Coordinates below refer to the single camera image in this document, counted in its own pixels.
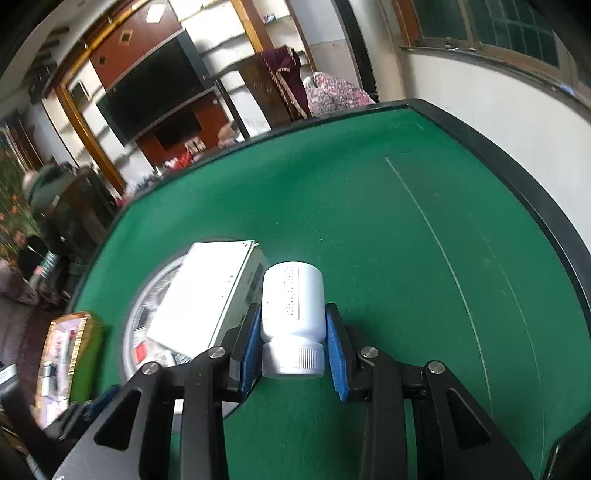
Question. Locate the wooden framed window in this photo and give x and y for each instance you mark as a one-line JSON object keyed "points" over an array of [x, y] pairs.
{"points": [[508, 27]]}

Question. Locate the floral cloth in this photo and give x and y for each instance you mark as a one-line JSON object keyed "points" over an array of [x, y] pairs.
{"points": [[332, 92]]}

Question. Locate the maroon fringed cloth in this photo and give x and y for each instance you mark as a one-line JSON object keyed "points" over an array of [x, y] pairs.
{"points": [[284, 78]]}

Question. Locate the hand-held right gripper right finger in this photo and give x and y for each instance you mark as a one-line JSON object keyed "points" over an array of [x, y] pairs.
{"points": [[337, 360]]}

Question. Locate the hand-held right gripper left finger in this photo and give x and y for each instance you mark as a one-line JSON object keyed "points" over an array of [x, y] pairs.
{"points": [[249, 360]]}

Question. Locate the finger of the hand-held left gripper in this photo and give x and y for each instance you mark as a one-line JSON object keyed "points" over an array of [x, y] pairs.
{"points": [[104, 398]]}

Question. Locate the gold-edged white cardboard box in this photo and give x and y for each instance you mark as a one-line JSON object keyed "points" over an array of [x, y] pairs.
{"points": [[60, 360]]}

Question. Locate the large white pill bottle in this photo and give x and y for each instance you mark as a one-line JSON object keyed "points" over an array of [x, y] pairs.
{"points": [[291, 314]]}

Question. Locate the black television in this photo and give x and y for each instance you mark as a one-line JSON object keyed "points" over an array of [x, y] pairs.
{"points": [[152, 87]]}

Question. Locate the small cardboard box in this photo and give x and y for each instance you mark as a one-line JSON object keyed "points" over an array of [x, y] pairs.
{"points": [[228, 133]]}

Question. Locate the orange flower plant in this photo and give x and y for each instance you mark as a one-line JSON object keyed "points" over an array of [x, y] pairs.
{"points": [[9, 184]]}

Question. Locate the red wooden television cabinet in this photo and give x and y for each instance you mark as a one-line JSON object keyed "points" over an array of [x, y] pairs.
{"points": [[207, 115]]}

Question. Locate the green and white medicine box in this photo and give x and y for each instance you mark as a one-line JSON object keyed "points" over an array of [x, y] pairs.
{"points": [[203, 295]]}

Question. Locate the round table control panel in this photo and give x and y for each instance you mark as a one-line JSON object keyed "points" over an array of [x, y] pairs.
{"points": [[143, 318]]}

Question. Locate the dark wooden chair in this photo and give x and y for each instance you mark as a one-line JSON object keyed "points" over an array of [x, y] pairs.
{"points": [[258, 87]]}

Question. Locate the brown wooden chair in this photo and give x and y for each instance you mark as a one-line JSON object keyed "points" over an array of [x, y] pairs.
{"points": [[87, 203]]}

